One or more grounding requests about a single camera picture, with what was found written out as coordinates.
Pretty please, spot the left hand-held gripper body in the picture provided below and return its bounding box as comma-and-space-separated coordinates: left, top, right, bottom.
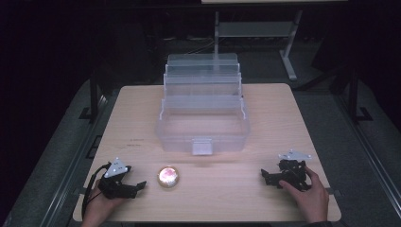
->
96, 157, 138, 200

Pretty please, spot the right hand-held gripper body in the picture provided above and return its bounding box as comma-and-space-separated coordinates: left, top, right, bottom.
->
275, 148, 313, 192

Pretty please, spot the person's left hand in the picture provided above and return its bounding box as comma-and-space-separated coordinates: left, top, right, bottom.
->
80, 179, 127, 227

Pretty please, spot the person's right hand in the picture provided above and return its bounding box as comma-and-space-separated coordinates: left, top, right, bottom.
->
278, 166, 330, 225

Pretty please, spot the round gold-rimmed pink tin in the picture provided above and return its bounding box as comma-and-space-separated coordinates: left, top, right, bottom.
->
157, 166, 181, 189

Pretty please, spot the clear plastic tiered storage box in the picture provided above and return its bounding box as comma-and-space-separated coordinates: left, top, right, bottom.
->
155, 52, 252, 156

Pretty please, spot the grey metal stand with shelf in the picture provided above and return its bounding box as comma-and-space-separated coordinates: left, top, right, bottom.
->
213, 9, 305, 81

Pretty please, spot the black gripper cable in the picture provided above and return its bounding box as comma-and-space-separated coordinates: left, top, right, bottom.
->
81, 163, 112, 219

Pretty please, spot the aluminium frame rail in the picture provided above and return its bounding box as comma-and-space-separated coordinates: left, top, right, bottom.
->
334, 94, 401, 219
37, 94, 110, 227

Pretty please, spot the black metal post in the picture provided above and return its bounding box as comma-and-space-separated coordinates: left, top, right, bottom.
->
347, 67, 374, 125
78, 61, 101, 125

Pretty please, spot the floor cable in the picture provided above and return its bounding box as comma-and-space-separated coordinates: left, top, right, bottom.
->
184, 37, 216, 55

